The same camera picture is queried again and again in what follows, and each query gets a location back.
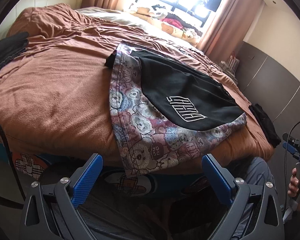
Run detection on black patterned bear pants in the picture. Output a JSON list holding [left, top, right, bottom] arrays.
[[106, 42, 247, 177]]

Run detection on patterned bed sheet side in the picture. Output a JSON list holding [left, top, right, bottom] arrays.
[[0, 139, 166, 198]]

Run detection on brown bed blanket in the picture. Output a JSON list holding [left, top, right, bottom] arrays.
[[0, 3, 274, 166]]

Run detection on pile of clothes by window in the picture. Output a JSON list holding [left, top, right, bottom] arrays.
[[151, 4, 202, 36]]

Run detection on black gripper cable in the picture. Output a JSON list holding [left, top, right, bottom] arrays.
[[282, 118, 300, 215], [0, 109, 27, 210]]

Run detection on striped box on nightstand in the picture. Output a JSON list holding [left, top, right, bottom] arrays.
[[227, 51, 239, 74]]

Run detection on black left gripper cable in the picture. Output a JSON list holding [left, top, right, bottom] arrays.
[[0, 109, 27, 210]]

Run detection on pink curtain right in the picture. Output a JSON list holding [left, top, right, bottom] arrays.
[[197, 0, 263, 63]]

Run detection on black clothes at bed left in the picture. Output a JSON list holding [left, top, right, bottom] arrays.
[[0, 32, 29, 70]]

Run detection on folded black garment on bed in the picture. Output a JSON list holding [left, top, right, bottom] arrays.
[[249, 103, 281, 148]]

